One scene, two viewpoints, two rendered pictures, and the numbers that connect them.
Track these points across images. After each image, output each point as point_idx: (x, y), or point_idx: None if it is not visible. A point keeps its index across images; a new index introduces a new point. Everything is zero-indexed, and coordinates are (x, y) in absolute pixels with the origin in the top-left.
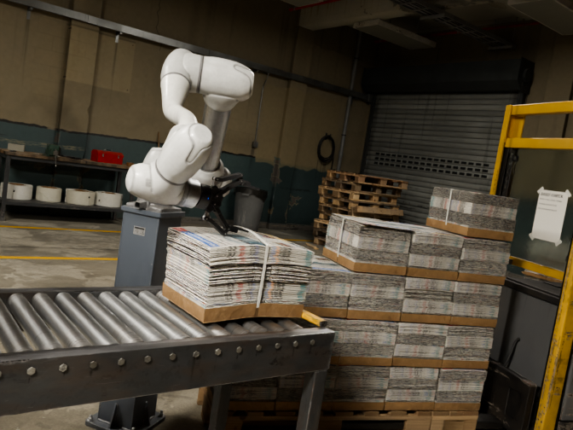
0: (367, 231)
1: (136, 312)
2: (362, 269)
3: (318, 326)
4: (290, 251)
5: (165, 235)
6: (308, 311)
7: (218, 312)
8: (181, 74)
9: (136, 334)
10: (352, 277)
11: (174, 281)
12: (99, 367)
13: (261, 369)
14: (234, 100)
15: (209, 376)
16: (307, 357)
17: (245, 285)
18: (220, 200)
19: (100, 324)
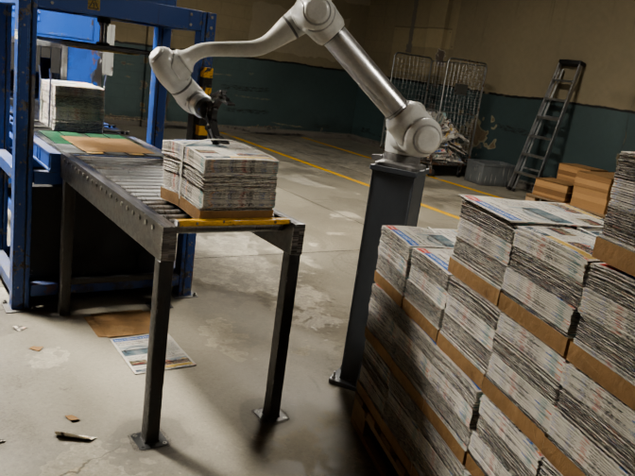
0: (469, 211)
1: None
2: (455, 271)
3: (415, 338)
4: (193, 153)
5: (385, 191)
6: (204, 220)
7: (164, 192)
8: (283, 16)
9: (132, 186)
10: (447, 281)
11: None
12: (97, 187)
13: (134, 231)
14: (306, 30)
15: (119, 219)
16: (150, 239)
17: (177, 177)
18: (211, 112)
19: (152, 185)
